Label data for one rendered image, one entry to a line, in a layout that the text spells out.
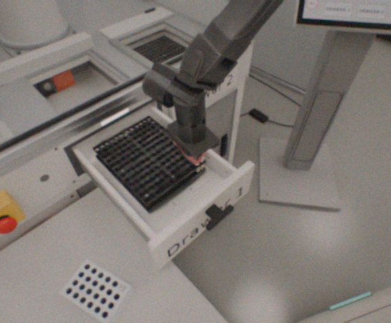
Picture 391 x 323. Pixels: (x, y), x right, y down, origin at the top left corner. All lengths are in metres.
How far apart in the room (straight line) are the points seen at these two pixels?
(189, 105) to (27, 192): 0.46
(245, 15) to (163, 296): 0.56
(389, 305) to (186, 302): 0.88
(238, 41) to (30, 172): 0.53
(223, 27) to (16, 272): 0.68
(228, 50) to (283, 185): 1.36
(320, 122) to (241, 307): 0.98
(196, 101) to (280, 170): 1.37
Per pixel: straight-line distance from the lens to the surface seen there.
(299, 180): 1.82
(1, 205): 0.72
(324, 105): 1.53
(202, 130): 0.56
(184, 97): 0.50
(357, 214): 1.87
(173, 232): 0.55
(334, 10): 1.21
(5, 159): 0.70
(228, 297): 1.48
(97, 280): 0.69
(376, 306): 1.35
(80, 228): 0.80
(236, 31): 0.47
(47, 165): 0.75
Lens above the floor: 1.42
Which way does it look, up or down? 51 degrees down
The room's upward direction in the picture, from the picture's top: straight up
